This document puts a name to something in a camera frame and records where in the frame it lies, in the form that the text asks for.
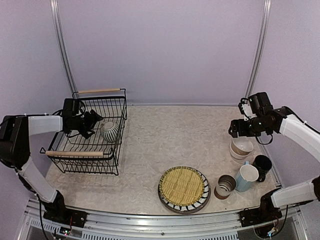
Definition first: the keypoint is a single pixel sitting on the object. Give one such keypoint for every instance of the right aluminium frame post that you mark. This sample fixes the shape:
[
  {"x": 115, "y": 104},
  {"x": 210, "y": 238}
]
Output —
[{"x": 260, "y": 47}]

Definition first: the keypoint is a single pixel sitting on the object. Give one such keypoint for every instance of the striped ceramic bowl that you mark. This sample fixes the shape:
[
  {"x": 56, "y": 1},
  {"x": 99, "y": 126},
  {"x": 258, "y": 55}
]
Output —
[{"x": 109, "y": 131}]

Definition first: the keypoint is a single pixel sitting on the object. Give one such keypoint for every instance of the front aluminium rail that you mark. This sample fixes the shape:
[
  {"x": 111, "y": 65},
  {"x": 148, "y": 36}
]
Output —
[{"x": 100, "y": 225}]

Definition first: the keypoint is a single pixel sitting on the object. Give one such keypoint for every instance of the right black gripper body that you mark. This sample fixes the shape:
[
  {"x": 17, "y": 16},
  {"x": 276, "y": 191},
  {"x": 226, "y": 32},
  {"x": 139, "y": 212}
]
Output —
[{"x": 253, "y": 130}]

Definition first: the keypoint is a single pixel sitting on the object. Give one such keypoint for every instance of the yellow woven bamboo mat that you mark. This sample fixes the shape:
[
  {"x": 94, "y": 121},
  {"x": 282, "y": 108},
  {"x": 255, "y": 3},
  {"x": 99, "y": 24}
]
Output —
[{"x": 181, "y": 186}]

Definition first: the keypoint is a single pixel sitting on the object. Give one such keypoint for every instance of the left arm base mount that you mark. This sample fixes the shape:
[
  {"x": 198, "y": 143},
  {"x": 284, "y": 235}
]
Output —
[{"x": 71, "y": 217}]

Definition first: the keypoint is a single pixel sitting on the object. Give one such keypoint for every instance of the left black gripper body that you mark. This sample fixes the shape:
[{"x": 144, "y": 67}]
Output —
[{"x": 82, "y": 124}]

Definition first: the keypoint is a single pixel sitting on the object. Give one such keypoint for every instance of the light blue faceted cup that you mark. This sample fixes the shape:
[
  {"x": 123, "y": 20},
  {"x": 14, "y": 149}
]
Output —
[{"x": 246, "y": 177}]

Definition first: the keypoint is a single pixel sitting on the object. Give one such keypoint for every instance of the aluminium frame post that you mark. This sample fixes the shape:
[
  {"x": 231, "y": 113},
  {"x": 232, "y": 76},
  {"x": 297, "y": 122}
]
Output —
[
  {"x": 260, "y": 47},
  {"x": 54, "y": 6}
]

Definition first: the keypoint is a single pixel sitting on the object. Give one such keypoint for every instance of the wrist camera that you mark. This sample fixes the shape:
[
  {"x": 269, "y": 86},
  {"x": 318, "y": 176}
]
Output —
[
  {"x": 256, "y": 105},
  {"x": 73, "y": 108}
]

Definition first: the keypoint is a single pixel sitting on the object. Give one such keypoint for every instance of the dark navy cup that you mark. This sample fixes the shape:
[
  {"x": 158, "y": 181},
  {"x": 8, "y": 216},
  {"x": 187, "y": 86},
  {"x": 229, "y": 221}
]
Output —
[{"x": 263, "y": 164}]

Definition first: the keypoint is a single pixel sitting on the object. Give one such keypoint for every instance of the white ceramic bowl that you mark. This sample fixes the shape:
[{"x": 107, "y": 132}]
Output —
[{"x": 238, "y": 156}]

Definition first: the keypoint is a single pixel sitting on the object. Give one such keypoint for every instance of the left aluminium frame post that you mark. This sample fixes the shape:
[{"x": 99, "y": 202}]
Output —
[{"x": 54, "y": 6}]

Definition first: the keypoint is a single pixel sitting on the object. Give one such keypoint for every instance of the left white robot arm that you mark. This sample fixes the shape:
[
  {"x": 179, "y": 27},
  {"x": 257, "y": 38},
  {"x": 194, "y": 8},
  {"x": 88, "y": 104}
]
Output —
[{"x": 15, "y": 133}]

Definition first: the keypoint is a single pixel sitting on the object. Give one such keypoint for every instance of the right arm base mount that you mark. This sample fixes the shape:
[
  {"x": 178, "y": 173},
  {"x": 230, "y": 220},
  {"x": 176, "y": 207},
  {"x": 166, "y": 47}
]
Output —
[{"x": 255, "y": 216}]

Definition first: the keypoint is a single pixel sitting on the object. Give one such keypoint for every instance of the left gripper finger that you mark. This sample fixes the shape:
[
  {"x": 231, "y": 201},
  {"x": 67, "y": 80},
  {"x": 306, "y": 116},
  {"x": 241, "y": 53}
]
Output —
[
  {"x": 96, "y": 116},
  {"x": 87, "y": 134}
]

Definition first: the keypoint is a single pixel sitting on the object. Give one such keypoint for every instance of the black white striped plate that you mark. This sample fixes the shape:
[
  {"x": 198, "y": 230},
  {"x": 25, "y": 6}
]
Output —
[{"x": 203, "y": 190}]

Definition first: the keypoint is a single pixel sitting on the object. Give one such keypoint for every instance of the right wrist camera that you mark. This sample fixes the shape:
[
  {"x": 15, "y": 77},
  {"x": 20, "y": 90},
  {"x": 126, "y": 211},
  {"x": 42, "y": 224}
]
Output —
[{"x": 256, "y": 105}]

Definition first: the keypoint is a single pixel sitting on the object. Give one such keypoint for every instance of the grey deer pattern plate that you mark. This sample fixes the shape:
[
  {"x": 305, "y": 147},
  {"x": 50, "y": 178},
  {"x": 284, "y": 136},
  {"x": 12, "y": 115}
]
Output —
[{"x": 207, "y": 200}]

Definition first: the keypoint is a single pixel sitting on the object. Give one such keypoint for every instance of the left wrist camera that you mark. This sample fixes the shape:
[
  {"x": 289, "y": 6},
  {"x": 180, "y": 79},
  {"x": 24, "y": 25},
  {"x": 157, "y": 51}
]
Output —
[{"x": 73, "y": 108}]

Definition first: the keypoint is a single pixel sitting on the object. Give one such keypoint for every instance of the black wire dish rack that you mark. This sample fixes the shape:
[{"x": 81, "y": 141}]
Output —
[{"x": 72, "y": 153}]

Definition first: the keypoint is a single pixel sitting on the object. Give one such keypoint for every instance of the beige ceramic cup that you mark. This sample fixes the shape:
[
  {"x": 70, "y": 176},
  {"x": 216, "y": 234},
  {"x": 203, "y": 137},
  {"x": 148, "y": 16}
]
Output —
[{"x": 241, "y": 146}]

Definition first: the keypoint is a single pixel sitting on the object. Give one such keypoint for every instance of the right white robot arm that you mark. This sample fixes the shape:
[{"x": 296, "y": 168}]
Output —
[{"x": 283, "y": 121}]

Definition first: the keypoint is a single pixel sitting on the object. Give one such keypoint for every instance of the white brown ceramic cup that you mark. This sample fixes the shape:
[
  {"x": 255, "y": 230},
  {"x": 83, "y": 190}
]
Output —
[{"x": 226, "y": 184}]

